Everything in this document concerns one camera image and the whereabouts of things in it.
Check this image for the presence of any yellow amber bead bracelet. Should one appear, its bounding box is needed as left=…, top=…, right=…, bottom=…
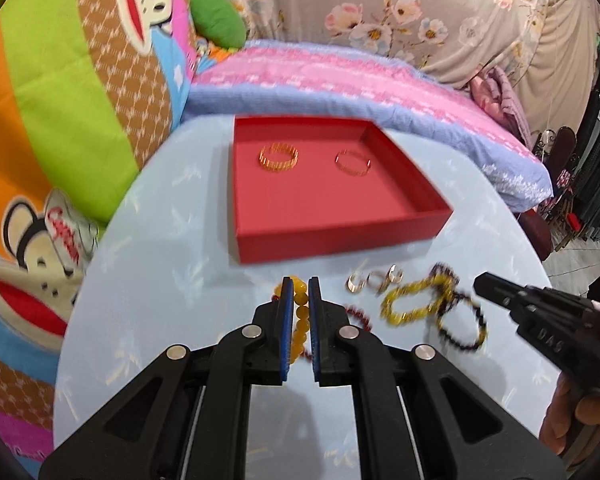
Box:
left=273, top=275, right=313, bottom=366

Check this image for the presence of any twisted gold bangle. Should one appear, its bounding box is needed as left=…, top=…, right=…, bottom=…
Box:
left=258, top=142, right=299, bottom=172

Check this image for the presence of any thin gold bangle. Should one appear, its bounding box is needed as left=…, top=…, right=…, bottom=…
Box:
left=334, top=150, right=373, bottom=177

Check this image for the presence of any person right hand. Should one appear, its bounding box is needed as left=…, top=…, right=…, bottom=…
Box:
left=539, top=373, right=600, bottom=462

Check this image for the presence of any red shallow cardboard box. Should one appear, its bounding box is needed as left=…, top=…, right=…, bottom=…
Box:
left=232, top=116, right=453, bottom=263

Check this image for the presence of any pink crumpled cloth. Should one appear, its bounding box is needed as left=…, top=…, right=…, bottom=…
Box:
left=469, top=66, right=534, bottom=148

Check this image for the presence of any green plush cushion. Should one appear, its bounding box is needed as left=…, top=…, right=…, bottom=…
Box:
left=189, top=0, right=247, bottom=49

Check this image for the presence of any cartoon monkey colourful blanket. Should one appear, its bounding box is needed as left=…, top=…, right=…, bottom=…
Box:
left=0, top=0, right=198, bottom=479

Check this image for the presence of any grey floral bed sheet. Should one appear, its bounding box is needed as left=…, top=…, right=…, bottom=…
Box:
left=230, top=0, right=598, bottom=130

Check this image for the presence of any silver ring left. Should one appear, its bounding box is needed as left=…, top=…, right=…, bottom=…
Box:
left=344, top=270, right=368, bottom=295

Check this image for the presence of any silver ring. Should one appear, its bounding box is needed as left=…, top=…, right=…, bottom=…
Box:
left=382, top=263, right=406, bottom=287
left=364, top=268, right=392, bottom=295
left=344, top=270, right=368, bottom=295

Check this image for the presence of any silver ring middle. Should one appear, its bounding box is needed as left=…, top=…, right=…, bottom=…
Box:
left=364, top=268, right=392, bottom=295

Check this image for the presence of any silver ring right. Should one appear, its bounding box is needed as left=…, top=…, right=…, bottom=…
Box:
left=382, top=263, right=406, bottom=287

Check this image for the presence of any yellow green chip bracelet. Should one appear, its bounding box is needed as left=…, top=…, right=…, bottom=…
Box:
left=379, top=275, right=456, bottom=328

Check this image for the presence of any dark purple bead bracelet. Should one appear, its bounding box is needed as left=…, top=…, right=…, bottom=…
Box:
left=428, top=262, right=489, bottom=352

